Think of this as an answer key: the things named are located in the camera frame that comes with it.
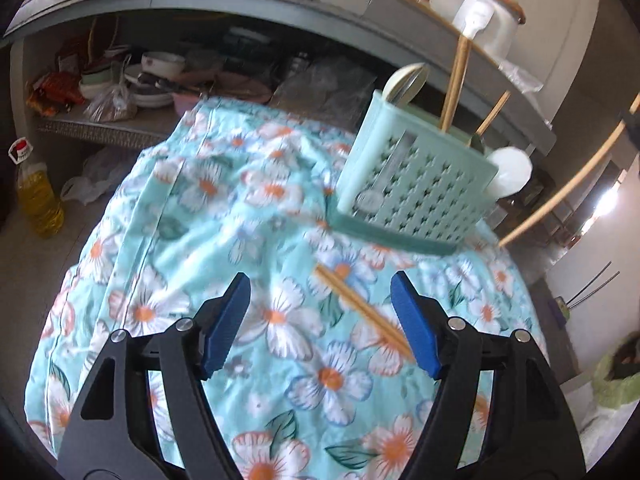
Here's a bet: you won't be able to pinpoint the single wooden chopstick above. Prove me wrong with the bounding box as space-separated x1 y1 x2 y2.
439 35 473 131
472 91 512 138
498 122 628 248
314 265 417 362

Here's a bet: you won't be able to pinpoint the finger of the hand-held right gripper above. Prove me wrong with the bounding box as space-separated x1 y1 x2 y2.
620 105 640 136

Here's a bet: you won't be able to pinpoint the stack of bowls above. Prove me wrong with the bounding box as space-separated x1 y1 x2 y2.
122 50 188 108

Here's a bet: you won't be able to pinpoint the white air fryer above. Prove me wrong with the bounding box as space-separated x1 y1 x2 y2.
452 0 521 56

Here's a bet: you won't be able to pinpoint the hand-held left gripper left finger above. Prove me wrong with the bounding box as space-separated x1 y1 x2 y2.
56 272 252 480

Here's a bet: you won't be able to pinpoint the beige spoon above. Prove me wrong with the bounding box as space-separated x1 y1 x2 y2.
384 62 426 106

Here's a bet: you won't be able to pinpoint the red snack packets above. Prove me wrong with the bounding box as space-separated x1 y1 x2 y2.
26 71 85 117

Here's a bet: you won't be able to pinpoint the floral blanket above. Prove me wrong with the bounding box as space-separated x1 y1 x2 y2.
25 97 551 480

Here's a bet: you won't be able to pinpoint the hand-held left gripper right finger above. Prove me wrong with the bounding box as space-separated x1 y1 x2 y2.
390 270 586 480

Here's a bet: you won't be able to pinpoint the metal spoon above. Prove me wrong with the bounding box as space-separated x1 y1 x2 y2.
397 64 432 108

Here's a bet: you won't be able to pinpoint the yellow oil bottle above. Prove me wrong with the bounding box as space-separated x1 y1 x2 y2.
7 139 66 238

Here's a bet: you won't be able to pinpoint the crumpled clear plastic bag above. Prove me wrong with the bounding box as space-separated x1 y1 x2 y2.
497 57 545 95

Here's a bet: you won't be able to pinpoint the white plastic spoon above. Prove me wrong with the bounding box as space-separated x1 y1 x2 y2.
487 146 533 197

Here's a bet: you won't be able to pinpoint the bag of brown grains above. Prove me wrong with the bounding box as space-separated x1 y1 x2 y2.
84 82 138 123

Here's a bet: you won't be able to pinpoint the green star-holed utensil holder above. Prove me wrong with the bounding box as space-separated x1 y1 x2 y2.
327 87 501 257

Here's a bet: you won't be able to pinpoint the translucent plastic bag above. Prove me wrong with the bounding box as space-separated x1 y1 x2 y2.
61 149 138 205

